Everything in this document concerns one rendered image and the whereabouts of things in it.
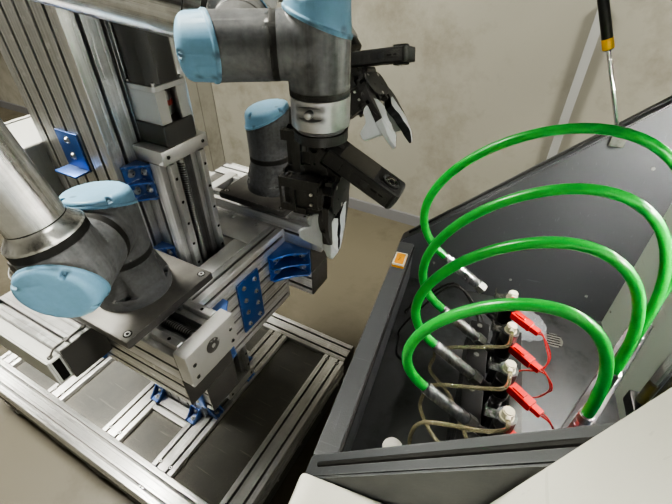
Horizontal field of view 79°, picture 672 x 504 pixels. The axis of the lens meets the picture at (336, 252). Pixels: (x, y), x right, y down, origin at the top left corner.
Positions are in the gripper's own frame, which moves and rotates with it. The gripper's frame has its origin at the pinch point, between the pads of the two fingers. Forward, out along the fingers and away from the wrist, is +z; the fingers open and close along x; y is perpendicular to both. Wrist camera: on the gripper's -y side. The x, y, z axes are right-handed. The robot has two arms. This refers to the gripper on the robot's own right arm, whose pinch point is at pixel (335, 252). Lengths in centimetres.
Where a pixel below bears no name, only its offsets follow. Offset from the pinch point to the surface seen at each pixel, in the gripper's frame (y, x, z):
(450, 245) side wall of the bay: -16, -43, 25
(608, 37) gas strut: -35, -43, -25
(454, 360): -21.2, 4.8, 12.0
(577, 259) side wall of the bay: -46, -43, 22
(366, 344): -4.7, -5.3, 26.8
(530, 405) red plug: -32.6, 7.8, 13.5
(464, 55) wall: -1, -191, 11
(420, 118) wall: 18, -194, 47
